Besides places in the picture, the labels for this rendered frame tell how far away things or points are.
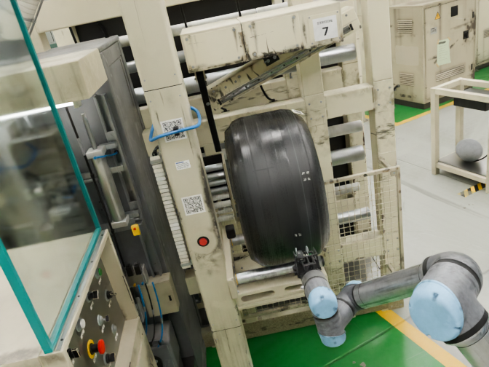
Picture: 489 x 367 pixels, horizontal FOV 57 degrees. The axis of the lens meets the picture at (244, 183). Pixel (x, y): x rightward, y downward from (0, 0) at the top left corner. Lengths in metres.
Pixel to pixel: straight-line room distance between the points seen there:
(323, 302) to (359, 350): 1.42
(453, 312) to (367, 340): 1.71
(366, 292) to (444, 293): 0.36
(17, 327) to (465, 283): 1.05
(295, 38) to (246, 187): 0.63
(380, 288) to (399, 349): 1.37
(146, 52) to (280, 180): 0.59
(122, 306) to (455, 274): 1.11
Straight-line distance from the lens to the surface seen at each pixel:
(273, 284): 1.76
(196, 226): 1.70
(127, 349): 1.64
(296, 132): 1.53
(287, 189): 1.46
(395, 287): 1.30
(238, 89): 1.92
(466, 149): 4.23
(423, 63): 6.01
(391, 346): 2.70
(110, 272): 1.64
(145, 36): 1.50
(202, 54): 1.76
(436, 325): 1.09
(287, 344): 2.75
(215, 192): 2.07
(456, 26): 6.34
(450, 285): 1.08
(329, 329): 1.36
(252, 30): 1.76
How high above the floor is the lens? 1.93
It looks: 24 degrees down
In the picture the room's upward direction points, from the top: 12 degrees counter-clockwise
